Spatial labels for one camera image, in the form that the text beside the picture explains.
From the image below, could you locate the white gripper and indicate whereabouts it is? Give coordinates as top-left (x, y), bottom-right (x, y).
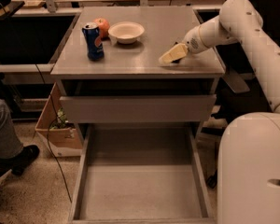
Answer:
top-left (159, 26), bottom-right (207, 64)

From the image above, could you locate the black rxbar chocolate wrapper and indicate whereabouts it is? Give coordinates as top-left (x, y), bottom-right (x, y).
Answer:
top-left (172, 43), bottom-right (184, 63)

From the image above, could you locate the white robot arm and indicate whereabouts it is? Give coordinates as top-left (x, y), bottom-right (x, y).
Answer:
top-left (159, 0), bottom-right (280, 224)

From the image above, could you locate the grey top drawer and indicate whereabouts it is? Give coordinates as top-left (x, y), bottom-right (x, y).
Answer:
top-left (59, 79), bottom-right (217, 124)

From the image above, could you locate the grey drawer cabinet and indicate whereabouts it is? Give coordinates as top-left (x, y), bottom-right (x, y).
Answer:
top-left (50, 6), bottom-right (227, 224)

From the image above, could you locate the open grey middle drawer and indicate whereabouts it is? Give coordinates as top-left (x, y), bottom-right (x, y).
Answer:
top-left (68, 126), bottom-right (215, 224)

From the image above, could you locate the white paper bowl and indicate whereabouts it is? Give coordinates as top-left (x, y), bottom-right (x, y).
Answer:
top-left (108, 21), bottom-right (145, 45)

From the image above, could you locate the black office chair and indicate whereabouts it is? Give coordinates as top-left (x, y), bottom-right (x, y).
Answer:
top-left (203, 0), bottom-right (280, 190)

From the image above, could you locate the red apple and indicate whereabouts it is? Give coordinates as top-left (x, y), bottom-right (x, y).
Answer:
top-left (94, 18), bottom-right (110, 39)

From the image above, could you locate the blue pepsi can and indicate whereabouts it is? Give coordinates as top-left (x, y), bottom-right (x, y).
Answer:
top-left (82, 22), bottom-right (105, 61)

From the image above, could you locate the cardboard box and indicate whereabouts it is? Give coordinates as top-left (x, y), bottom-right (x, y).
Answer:
top-left (35, 84), bottom-right (82, 158)

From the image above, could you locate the black shoe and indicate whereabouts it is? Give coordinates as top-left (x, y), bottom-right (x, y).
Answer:
top-left (0, 145), bottom-right (39, 172)

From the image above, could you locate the person leg in jeans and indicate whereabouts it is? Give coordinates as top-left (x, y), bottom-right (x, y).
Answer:
top-left (0, 99), bottom-right (23, 159)

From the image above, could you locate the black cable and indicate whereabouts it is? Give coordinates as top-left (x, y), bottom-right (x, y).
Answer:
top-left (34, 63), bottom-right (73, 203)

